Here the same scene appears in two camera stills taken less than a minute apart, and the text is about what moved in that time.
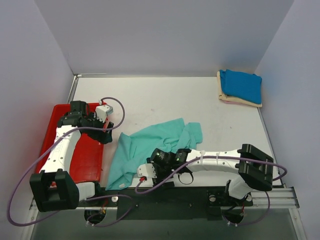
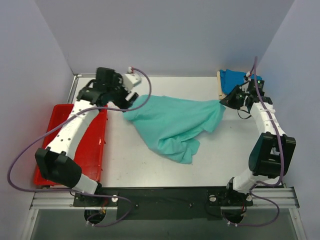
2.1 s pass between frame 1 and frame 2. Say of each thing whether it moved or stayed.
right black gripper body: moved
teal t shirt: moved
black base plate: stayed
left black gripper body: moved
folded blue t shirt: stayed
